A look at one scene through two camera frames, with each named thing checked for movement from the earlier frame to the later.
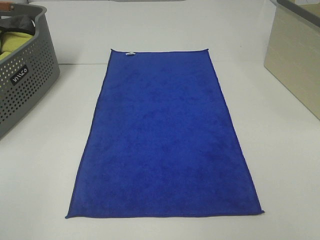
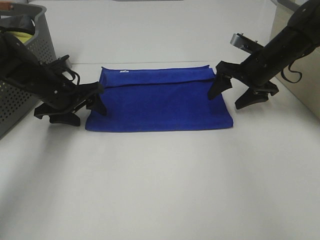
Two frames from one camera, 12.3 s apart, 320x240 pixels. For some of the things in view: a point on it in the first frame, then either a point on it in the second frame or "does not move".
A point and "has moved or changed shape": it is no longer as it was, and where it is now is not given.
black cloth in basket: x=21 y=23 does not move
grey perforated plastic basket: x=26 y=75 does not move
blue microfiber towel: x=162 y=141 has moved or changed shape
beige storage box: x=293 y=56 does not move
